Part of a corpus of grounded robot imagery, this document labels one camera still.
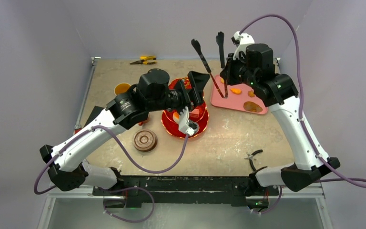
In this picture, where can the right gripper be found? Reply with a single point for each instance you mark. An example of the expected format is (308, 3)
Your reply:
(228, 70)

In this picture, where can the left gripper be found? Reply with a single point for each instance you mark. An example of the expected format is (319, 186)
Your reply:
(198, 81)

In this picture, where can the pink serving tray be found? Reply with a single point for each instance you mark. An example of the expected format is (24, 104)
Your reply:
(235, 101)

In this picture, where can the pink layered cake slice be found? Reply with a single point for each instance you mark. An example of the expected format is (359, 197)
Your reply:
(195, 113)

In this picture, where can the yellow frosted donut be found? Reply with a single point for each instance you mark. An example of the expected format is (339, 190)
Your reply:
(176, 117)

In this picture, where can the red three-tier cake stand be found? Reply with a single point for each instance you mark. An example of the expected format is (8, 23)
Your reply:
(171, 126)

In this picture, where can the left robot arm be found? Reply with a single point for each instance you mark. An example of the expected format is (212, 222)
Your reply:
(65, 163)

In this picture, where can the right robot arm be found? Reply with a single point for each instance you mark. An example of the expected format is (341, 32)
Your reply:
(252, 64)

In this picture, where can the white mug with tea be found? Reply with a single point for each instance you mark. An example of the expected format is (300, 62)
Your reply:
(121, 88)

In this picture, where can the orange duck pastry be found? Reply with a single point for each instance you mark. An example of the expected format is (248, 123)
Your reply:
(236, 90)

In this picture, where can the flower-shaped orange cookie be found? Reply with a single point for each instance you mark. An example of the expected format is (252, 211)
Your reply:
(251, 94)

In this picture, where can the brown bread roll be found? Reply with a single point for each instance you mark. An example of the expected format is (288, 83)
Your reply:
(252, 107)

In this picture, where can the round brown wooden lid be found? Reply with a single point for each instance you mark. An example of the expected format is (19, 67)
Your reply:
(145, 140)

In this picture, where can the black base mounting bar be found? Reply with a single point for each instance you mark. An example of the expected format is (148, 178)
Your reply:
(136, 190)

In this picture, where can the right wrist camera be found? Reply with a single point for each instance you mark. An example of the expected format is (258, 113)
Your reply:
(241, 40)

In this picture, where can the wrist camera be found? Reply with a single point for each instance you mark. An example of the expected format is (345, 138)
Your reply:
(241, 40)
(185, 125)

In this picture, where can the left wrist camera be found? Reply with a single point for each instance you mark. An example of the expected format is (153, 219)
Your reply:
(185, 125)

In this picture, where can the yellow-handled pliers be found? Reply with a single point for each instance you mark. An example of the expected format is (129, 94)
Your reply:
(146, 60)

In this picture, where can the black-handled pliers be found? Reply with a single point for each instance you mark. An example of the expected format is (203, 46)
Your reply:
(250, 158)

